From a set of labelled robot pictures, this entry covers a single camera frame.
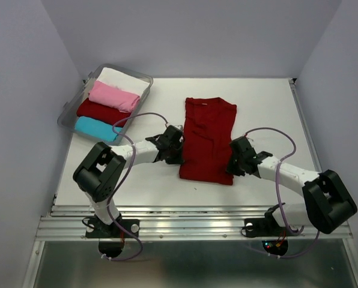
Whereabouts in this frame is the clear plastic storage bin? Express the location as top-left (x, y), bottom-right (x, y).
top-left (57, 64), bottom-right (154, 145)

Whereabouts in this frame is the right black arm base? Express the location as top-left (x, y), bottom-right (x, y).
top-left (240, 205), bottom-right (291, 238)

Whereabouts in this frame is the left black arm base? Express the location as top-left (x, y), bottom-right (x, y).
top-left (82, 217), bottom-right (140, 239)

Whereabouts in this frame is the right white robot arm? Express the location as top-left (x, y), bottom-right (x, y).
top-left (226, 136), bottom-right (358, 238)

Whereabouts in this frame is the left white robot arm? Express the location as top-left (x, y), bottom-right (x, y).
top-left (73, 124), bottom-right (184, 236)

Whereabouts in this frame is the rolled cyan t shirt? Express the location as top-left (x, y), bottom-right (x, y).
top-left (74, 116), bottom-right (123, 142)

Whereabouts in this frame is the rolled white t shirt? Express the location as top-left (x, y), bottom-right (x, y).
top-left (97, 67), bottom-right (150, 96)

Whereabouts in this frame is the rolled pink t shirt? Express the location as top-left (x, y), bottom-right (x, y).
top-left (88, 81), bottom-right (140, 113)

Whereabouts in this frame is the rolled dark red t shirt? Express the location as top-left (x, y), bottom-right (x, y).
top-left (76, 98), bottom-right (131, 125)

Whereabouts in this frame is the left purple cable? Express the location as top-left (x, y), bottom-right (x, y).
top-left (99, 112), bottom-right (171, 261)

